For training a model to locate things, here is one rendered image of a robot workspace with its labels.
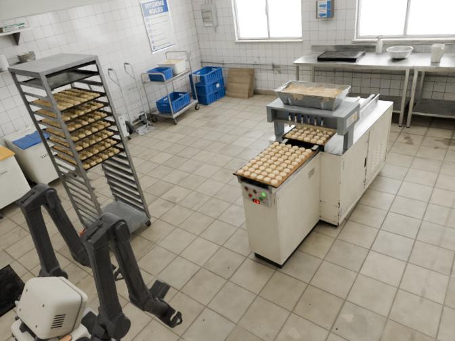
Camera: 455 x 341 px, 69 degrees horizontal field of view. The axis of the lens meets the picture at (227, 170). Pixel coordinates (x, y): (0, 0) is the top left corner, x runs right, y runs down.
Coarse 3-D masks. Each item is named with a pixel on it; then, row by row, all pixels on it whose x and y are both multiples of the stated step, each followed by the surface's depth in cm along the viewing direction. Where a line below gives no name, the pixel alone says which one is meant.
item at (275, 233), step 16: (304, 176) 270; (288, 192) 256; (304, 192) 278; (256, 208) 264; (272, 208) 251; (288, 208) 262; (304, 208) 286; (256, 224) 274; (272, 224) 260; (288, 224) 270; (304, 224) 294; (256, 240) 285; (272, 240) 270; (288, 240) 277; (304, 240) 312; (272, 256) 281; (288, 256) 293
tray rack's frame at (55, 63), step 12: (36, 60) 287; (48, 60) 278; (60, 60) 269; (72, 60) 261; (84, 60) 260; (12, 72) 277; (24, 72) 255; (36, 72) 241; (48, 72) 242; (72, 84) 317; (24, 96) 288; (36, 120) 300; (60, 180) 333; (108, 180) 373; (72, 204) 347; (108, 204) 382; (120, 204) 379; (96, 216) 366; (120, 216) 360; (132, 216) 357; (144, 216) 354; (132, 228) 339
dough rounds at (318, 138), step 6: (294, 132) 302; (300, 132) 300; (306, 132) 298; (312, 132) 297; (318, 132) 297; (324, 132) 293; (330, 132) 292; (294, 138) 294; (300, 138) 290; (306, 138) 288; (312, 138) 290; (318, 138) 286; (324, 138) 284; (330, 138) 286
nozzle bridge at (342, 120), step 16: (272, 112) 299; (288, 112) 295; (304, 112) 274; (320, 112) 267; (336, 112) 263; (352, 112) 265; (320, 128) 275; (336, 128) 269; (352, 128) 273; (352, 144) 283
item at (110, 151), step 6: (108, 150) 315; (114, 150) 309; (120, 150) 312; (60, 156) 316; (96, 156) 308; (102, 156) 302; (108, 156) 305; (72, 162) 303; (90, 162) 294; (96, 162) 297; (84, 168) 290
